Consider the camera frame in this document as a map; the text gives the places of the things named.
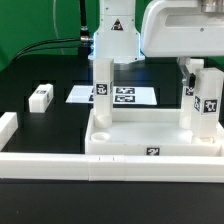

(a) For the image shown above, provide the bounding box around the white desk tabletop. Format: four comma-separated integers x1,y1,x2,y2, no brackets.
85,108,224,157

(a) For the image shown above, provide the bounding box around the white U-shaped obstacle fence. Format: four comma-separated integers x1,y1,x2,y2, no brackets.
0,112,224,183

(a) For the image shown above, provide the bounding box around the fiducial marker sheet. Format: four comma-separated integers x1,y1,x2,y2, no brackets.
66,85,157,105

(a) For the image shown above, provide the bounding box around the thin grey cable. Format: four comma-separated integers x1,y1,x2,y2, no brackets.
52,0,66,56

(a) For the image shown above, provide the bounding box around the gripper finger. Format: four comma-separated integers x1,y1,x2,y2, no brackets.
177,57,196,88

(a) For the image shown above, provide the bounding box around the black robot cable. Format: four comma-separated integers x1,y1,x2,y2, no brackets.
9,0,95,64

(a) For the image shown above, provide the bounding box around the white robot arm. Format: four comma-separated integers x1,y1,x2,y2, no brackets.
89,0,224,66

